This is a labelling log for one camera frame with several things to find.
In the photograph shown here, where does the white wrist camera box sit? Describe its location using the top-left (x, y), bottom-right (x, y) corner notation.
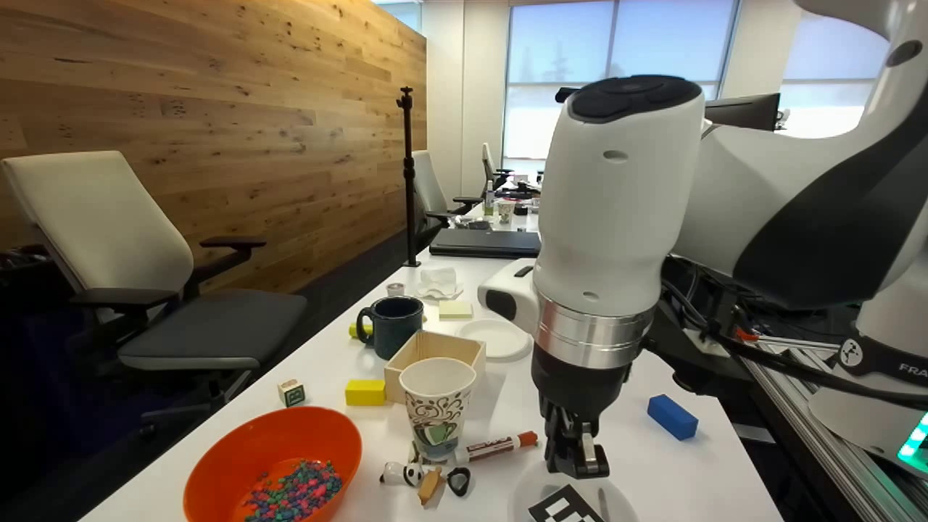
top-left (477, 258), bottom-right (546, 336)

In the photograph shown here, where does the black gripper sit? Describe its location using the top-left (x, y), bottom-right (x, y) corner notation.
top-left (528, 342), bottom-right (637, 483)

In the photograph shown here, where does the small multicolour die cube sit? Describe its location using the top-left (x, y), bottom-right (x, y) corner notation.
top-left (274, 377), bottom-right (309, 413)

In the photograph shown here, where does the open wooden box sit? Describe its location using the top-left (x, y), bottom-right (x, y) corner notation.
top-left (382, 332), bottom-right (490, 407)

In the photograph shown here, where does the blue rectangular block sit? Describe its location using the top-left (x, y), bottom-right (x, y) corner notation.
top-left (644, 393), bottom-right (702, 443)

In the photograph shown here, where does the patterned paper cup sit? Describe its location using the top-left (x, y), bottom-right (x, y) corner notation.
top-left (398, 354), bottom-right (480, 467)

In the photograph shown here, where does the red white marker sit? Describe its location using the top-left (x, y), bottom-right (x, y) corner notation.
top-left (456, 429), bottom-right (543, 467)

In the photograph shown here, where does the yellow rectangular block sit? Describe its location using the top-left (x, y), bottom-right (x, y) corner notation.
top-left (341, 377), bottom-right (390, 409)

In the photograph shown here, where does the white grey office chair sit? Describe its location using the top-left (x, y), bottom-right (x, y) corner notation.
top-left (412, 148), bottom-right (488, 256)
top-left (0, 148), bottom-right (312, 422)

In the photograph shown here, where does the small tan wooden piece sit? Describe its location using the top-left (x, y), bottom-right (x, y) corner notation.
top-left (414, 467), bottom-right (446, 512)

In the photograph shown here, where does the orange bowl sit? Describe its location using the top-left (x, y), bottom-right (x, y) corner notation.
top-left (180, 403), bottom-right (366, 522)

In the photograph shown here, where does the small cups group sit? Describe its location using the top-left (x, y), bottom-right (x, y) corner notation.
top-left (477, 190), bottom-right (522, 233)

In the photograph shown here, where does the black cable bundle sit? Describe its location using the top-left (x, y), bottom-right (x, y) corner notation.
top-left (662, 256), bottom-right (928, 413)

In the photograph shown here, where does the crumpled clear plastic wrap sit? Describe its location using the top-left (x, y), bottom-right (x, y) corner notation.
top-left (414, 264), bottom-right (466, 304)

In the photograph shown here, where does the black closed laptop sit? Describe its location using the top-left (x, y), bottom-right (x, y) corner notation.
top-left (427, 223), bottom-right (546, 262)

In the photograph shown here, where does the black tripod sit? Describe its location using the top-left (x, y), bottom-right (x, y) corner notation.
top-left (395, 85), bottom-right (427, 269)

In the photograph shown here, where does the dark blue mug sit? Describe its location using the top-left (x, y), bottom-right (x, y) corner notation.
top-left (353, 297), bottom-right (427, 364)

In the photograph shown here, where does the aluminium rail frame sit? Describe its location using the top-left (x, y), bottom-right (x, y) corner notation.
top-left (736, 332), bottom-right (928, 522)

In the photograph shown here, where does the small white black toy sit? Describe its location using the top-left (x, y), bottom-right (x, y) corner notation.
top-left (377, 459), bottom-right (437, 490)

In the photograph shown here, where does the yellow sticky note pad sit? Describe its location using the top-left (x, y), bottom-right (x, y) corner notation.
top-left (434, 300), bottom-right (477, 326)

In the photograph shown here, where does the small black ring tag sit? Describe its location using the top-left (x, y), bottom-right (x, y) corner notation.
top-left (444, 464), bottom-right (475, 501)

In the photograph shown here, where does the white paper plate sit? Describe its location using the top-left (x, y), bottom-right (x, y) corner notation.
top-left (460, 316), bottom-right (535, 365)

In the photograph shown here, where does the colourful beads pile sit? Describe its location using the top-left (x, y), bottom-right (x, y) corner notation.
top-left (238, 455), bottom-right (348, 522)

